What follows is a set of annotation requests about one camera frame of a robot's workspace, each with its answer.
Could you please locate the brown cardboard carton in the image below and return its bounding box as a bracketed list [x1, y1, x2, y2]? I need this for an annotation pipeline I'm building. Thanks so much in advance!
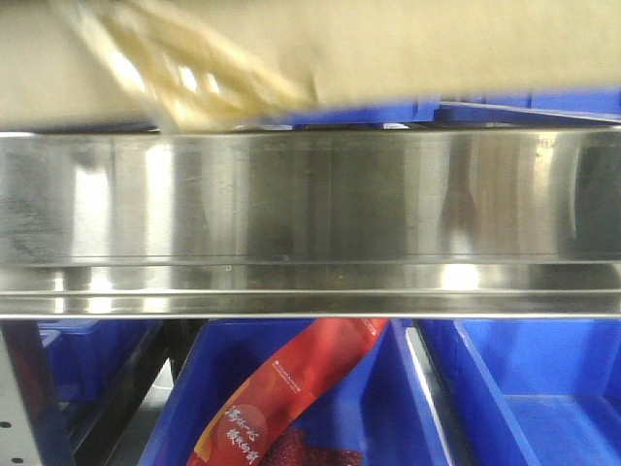
[1, 1, 620, 132]

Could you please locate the stainless steel shelf front rail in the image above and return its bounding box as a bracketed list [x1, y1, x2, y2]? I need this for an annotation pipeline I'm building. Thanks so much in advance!
[1, 127, 620, 318]

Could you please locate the blue plastic bin centre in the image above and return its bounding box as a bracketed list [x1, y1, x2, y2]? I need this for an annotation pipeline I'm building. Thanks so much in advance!
[245, 86, 620, 130]

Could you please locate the red printed bag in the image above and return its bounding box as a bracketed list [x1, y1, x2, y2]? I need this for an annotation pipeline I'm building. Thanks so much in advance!
[186, 317, 389, 465]

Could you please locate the blue bin lower shelf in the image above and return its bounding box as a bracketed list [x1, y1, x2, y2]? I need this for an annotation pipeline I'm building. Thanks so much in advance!
[140, 318, 448, 465]

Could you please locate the blue bin lower right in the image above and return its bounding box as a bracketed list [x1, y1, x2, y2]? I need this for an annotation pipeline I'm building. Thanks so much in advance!
[420, 319, 620, 465]

